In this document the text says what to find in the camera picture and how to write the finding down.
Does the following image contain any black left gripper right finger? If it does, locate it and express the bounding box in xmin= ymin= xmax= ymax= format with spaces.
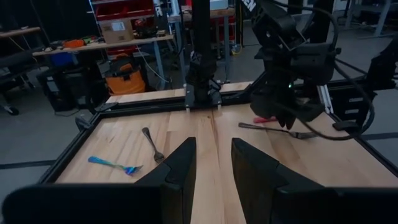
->
xmin=231 ymin=138 xmax=398 ymax=224

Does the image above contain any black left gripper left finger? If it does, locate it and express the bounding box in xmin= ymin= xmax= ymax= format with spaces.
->
xmin=1 ymin=136 xmax=198 ymax=224

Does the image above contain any red-handled silver fork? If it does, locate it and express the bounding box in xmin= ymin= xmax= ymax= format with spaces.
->
xmin=252 ymin=116 xmax=278 ymax=124

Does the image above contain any iridescent rainbow metal fork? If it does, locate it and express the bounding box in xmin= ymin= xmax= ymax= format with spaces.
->
xmin=87 ymin=155 xmax=144 ymax=177

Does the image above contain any wooden table with red bins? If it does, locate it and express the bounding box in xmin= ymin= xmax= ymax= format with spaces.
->
xmin=167 ymin=7 xmax=237 ymax=43

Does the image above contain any orange shop vacuum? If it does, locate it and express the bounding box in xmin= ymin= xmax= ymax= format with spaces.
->
xmin=104 ymin=53 xmax=147 ymax=96

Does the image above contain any grey desk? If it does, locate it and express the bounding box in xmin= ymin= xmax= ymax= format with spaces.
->
xmin=341 ymin=0 xmax=398 ymax=40

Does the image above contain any wooden workbench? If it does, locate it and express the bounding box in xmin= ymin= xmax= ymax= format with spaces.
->
xmin=32 ymin=33 xmax=175 ymax=91

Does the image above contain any blue storage tub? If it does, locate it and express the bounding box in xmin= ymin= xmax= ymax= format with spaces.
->
xmin=49 ymin=51 xmax=79 ymax=68

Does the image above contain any cardboard box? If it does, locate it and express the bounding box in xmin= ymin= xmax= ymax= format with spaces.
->
xmin=99 ymin=17 xmax=136 ymax=45

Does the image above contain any orange tool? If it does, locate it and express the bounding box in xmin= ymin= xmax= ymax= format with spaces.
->
xmin=63 ymin=38 xmax=87 ymax=49

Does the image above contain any shelf with red bins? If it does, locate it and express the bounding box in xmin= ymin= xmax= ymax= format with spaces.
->
xmin=90 ymin=0 xmax=156 ymax=22

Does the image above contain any black office chair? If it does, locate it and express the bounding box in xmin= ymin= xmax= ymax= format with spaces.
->
xmin=0 ymin=49 xmax=40 ymax=116

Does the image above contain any wooden shelf board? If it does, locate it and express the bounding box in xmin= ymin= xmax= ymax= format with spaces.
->
xmin=0 ymin=26 xmax=42 ymax=40

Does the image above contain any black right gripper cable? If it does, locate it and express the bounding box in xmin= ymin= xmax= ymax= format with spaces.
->
xmin=297 ymin=58 xmax=376 ymax=141

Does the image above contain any black aluminium table frame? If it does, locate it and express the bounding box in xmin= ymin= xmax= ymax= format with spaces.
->
xmin=39 ymin=79 xmax=398 ymax=185

